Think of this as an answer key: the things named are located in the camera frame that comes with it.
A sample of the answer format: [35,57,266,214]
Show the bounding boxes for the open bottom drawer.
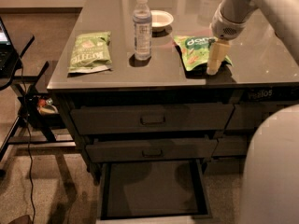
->
[96,160,212,224]

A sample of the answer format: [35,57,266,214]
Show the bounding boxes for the dark middle left drawer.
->
[86,138,218,162]

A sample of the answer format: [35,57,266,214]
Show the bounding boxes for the dark drawer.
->
[70,103,234,134]
[213,135,248,157]
[86,138,218,162]
[226,102,294,132]

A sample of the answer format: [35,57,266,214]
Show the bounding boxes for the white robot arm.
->
[207,0,299,224]

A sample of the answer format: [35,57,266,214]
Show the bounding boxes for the dark top right drawer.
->
[226,102,294,132]

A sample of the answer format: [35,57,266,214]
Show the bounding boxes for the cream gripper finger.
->
[206,39,230,76]

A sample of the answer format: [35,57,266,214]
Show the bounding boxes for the green kettle chip bag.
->
[68,32,112,74]

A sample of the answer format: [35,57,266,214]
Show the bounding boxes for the green rice chip bag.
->
[174,35,232,72]

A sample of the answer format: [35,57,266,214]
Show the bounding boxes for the dark top left drawer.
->
[70,103,234,134]

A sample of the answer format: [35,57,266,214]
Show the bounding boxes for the white bowl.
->
[151,10,174,32]

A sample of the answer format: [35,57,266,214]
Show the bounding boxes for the clear plastic water bottle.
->
[133,0,152,61]

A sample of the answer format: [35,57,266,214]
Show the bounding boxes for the black cable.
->
[18,58,36,224]

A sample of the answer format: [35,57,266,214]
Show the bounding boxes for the black laptop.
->
[0,17,21,78]

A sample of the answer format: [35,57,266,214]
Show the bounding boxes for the colourful items on shelf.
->
[37,98,58,115]

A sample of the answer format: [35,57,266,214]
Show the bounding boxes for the dark middle right drawer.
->
[213,135,248,157]

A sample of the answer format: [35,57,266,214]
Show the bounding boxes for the black laptop stand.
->
[0,33,73,161]

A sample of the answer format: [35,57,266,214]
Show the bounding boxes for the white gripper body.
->
[211,6,247,40]

